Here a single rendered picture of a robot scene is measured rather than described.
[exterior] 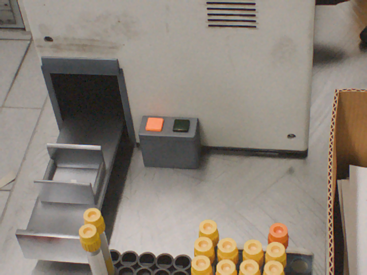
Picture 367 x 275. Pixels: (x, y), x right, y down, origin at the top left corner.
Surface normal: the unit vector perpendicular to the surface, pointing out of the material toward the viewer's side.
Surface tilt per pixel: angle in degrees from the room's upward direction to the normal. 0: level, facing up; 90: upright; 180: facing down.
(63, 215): 0
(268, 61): 90
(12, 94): 0
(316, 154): 0
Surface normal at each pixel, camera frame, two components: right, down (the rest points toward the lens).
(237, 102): -0.14, 0.73
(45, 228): -0.08, -0.68
